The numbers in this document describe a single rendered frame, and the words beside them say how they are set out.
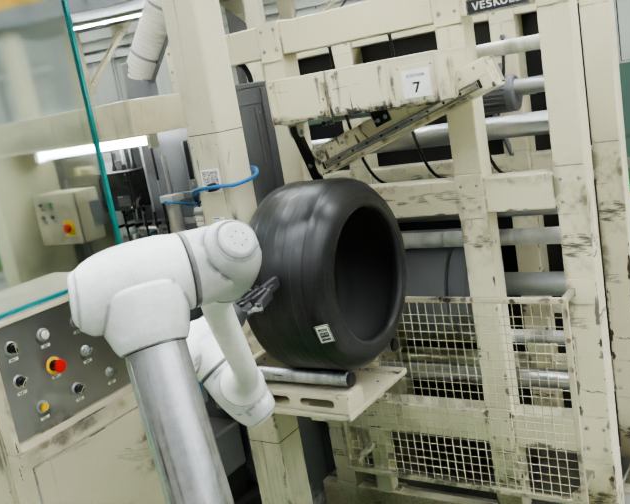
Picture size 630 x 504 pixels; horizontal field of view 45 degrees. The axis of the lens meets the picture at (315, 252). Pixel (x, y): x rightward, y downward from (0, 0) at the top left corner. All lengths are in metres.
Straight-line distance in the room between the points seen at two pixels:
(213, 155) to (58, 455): 0.99
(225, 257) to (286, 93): 1.35
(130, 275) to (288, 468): 1.56
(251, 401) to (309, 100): 1.08
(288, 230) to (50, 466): 0.96
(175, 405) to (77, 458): 1.25
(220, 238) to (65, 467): 1.32
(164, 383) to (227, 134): 1.31
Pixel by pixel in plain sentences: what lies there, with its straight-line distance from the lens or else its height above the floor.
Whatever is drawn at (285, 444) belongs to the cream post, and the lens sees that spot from 2.65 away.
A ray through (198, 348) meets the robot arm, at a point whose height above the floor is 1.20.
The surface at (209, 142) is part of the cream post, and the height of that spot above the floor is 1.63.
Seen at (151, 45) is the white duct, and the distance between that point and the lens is 2.92.
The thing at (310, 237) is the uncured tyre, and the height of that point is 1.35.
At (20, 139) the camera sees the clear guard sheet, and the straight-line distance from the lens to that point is 2.34.
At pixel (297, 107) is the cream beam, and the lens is 2.50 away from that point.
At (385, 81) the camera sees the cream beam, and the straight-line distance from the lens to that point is 2.33.
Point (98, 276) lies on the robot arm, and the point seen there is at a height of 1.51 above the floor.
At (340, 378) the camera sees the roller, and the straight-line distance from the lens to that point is 2.25.
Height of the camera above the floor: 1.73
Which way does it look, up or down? 12 degrees down
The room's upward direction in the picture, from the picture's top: 10 degrees counter-clockwise
